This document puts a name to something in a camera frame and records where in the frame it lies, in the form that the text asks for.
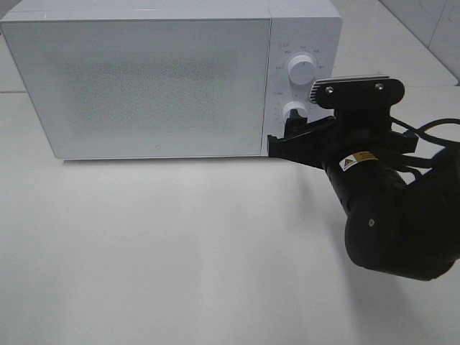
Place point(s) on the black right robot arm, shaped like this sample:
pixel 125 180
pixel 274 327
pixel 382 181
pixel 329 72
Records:
pixel 399 190

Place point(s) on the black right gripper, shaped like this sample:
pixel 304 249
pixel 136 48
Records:
pixel 360 121

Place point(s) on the white microwave oven body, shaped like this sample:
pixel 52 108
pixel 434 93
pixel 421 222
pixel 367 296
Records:
pixel 313 27

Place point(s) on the white microwave door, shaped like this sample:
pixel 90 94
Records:
pixel 142 89

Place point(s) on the white dial knob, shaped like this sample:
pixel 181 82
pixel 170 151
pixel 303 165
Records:
pixel 301 69
pixel 296 107

